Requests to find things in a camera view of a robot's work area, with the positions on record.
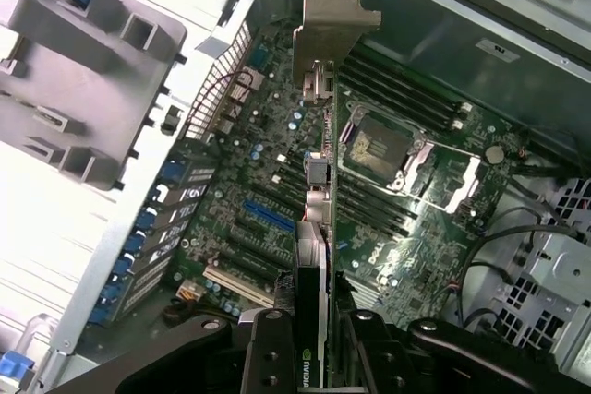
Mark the green motherboard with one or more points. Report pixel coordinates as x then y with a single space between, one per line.
406 265

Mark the metal disk bay cage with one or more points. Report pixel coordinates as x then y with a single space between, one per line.
554 274

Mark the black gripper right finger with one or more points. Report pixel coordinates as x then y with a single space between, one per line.
378 357

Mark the black open PC case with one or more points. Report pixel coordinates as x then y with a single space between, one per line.
415 34

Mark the grey parts rack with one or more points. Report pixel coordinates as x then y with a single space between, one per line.
92 80

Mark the long black expansion slot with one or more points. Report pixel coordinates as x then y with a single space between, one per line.
249 265

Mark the white power connector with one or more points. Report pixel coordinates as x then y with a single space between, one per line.
191 290

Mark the CPU socket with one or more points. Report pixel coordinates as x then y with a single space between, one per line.
378 145

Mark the silver coin cell battery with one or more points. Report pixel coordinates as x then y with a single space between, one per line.
494 154

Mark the silver chipset heatsink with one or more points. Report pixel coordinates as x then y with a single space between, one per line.
365 294

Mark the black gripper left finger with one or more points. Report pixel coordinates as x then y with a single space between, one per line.
270 357

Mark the white expansion slot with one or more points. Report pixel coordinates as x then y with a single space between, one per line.
240 288

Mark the blue case latch tab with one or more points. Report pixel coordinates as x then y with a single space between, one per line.
11 366

